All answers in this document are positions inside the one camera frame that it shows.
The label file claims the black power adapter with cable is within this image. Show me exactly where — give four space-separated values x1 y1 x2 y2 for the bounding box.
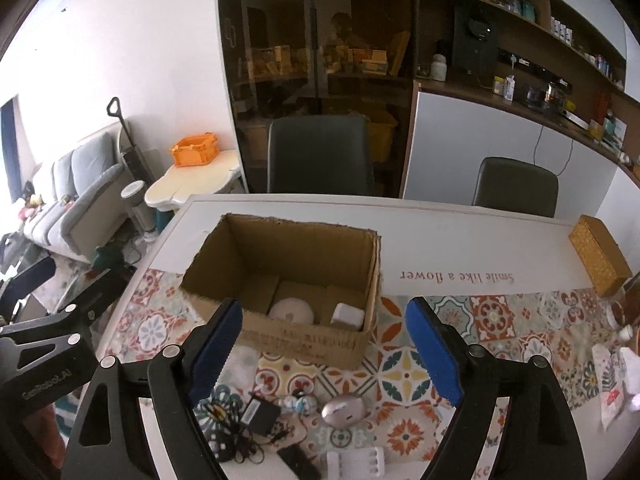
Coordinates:
197 392 303 466

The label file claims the white square charger block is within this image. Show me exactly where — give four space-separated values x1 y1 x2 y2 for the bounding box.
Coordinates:
330 301 366 332

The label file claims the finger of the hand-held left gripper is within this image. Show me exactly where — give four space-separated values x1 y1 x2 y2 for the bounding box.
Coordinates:
0 257 57 321
0 267 127 361

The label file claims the cream side table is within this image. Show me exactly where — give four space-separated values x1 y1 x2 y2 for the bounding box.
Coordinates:
145 149 248 236

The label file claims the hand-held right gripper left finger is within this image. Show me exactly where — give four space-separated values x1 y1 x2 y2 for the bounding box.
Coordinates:
62 299 244 480

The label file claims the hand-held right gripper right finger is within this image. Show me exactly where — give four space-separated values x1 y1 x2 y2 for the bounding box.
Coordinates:
406 297 588 480

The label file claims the large dark grey chair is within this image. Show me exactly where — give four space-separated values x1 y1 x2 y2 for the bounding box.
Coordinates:
267 115 376 197

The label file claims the dark glass cabinet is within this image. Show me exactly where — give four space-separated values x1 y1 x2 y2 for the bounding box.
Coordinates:
216 0 421 198

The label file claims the white lower cabinet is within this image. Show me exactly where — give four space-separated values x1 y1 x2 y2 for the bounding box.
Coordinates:
402 89 640 241

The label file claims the small dark grey chair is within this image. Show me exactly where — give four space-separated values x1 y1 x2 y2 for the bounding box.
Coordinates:
472 156 560 218

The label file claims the grey sofa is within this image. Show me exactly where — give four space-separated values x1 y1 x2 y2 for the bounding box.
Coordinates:
22 130 131 263

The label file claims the brown wall shelf unit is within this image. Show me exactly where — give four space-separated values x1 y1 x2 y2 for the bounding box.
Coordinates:
417 0 640 181

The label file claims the glass kettle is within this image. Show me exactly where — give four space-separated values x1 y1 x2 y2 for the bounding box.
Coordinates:
542 80 566 111

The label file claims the yellow storage bin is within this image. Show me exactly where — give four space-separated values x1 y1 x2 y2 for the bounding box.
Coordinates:
367 112 398 161

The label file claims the upright vacuum cleaner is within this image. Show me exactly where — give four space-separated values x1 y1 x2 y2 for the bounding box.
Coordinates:
106 96 156 186

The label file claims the tile-patterned tablecloth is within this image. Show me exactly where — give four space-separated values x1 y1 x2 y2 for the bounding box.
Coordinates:
97 197 640 480

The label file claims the white figurine keychain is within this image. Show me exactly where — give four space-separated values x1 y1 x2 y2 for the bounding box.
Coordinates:
282 390 318 416

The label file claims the white round device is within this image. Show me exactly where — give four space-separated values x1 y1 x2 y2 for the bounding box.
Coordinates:
269 297 316 326

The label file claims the white plastic bag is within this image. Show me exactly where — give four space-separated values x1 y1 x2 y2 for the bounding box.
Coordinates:
592 342 640 431

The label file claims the white battery charger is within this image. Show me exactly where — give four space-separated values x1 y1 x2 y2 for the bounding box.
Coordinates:
325 447 386 480

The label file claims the dark green bag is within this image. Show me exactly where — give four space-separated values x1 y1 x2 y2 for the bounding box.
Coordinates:
92 245 126 271

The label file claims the black remote control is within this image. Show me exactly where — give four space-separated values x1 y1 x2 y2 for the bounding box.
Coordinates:
276 444 322 480

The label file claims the white cylindrical fan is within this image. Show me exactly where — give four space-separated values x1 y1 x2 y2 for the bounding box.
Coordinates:
120 181 161 238

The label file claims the yellow woven box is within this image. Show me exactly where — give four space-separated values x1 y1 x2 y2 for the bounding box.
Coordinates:
569 214 633 297

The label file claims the orange plastic crate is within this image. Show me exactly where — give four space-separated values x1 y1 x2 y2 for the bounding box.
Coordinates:
169 132 221 168

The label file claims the brown cardboard box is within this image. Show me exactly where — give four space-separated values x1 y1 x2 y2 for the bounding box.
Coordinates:
180 212 383 371

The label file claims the black countertop appliance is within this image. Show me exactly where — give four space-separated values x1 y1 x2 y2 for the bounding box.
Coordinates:
452 0 501 73

